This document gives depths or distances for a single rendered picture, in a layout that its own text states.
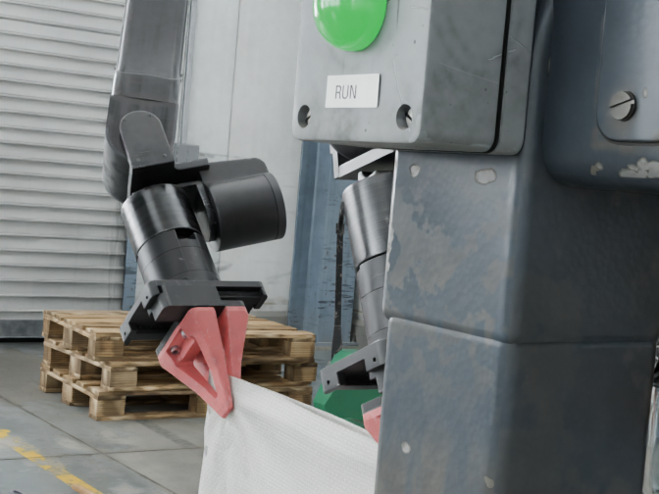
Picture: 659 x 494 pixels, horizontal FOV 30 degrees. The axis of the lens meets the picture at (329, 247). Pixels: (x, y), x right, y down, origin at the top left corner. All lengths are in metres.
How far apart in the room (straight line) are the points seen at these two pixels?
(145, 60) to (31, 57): 7.27
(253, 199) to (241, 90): 8.09
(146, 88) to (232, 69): 8.00
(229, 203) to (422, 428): 0.57
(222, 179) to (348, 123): 0.61
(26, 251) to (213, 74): 1.87
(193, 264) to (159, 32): 0.24
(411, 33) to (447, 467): 0.15
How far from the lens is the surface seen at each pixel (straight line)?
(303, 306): 9.42
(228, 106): 9.03
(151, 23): 1.11
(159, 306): 0.91
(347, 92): 0.42
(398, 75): 0.40
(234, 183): 1.01
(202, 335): 0.91
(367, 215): 0.71
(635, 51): 0.39
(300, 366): 6.51
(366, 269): 0.70
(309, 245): 9.38
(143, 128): 1.02
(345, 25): 0.40
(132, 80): 1.06
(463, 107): 0.40
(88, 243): 8.53
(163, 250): 0.96
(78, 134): 8.45
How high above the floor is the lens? 1.23
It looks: 3 degrees down
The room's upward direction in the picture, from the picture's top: 5 degrees clockwise
